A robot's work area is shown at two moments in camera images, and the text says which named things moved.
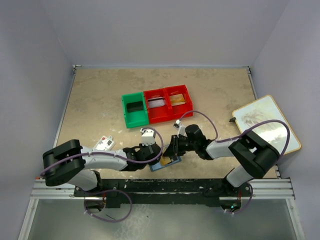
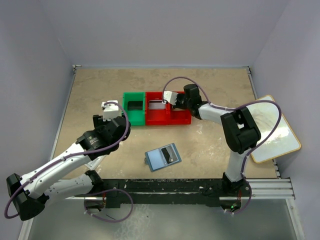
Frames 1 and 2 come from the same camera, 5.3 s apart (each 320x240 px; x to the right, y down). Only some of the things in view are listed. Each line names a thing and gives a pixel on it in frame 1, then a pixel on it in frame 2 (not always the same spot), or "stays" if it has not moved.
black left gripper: (142, 147) to (99, 123)
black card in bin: (134, 106) stays
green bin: (135, 110) stays
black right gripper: (174, 150) to (176, 105)
